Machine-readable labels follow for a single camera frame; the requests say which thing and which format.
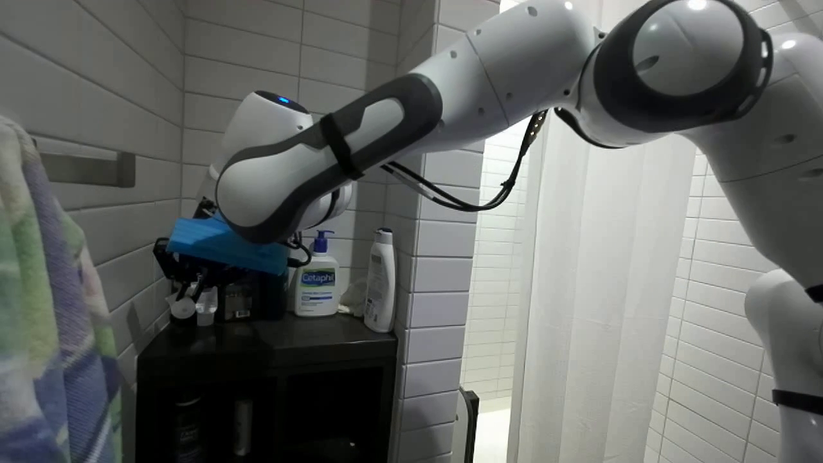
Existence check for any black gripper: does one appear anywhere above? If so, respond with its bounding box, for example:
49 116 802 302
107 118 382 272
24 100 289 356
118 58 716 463
152 236 221 308

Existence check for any dark wooden shelf unit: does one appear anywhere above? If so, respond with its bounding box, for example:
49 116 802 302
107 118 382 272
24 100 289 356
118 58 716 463
134 311 399 463

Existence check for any dark rectangular box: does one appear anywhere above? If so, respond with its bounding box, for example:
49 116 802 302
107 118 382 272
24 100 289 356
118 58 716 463
216 272 265 325

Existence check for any white blue pump lotion bottle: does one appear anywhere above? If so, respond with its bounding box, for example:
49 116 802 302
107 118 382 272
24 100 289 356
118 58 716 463
291 229 342 321

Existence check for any dark bottle with label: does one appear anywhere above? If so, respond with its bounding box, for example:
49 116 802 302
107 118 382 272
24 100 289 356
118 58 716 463
171 393 210 463

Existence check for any slim pale bottle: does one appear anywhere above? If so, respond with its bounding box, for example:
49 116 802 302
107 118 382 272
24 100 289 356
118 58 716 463
231 395 258 460

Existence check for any striped green blue towel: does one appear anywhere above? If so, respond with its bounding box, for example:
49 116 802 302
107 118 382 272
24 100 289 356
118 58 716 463
0 112 123 463

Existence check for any white plastic bottle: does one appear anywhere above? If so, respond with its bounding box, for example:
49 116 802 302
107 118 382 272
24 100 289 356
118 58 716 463
364 227 399 338

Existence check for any white shower curtain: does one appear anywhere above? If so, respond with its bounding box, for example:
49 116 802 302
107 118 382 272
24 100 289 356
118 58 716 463
505 110 697 463

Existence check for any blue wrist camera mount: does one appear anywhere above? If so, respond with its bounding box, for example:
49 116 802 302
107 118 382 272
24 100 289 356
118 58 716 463
166 213 294 278

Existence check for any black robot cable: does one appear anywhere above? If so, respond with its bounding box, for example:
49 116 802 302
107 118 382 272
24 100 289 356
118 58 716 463
382 109 550 215

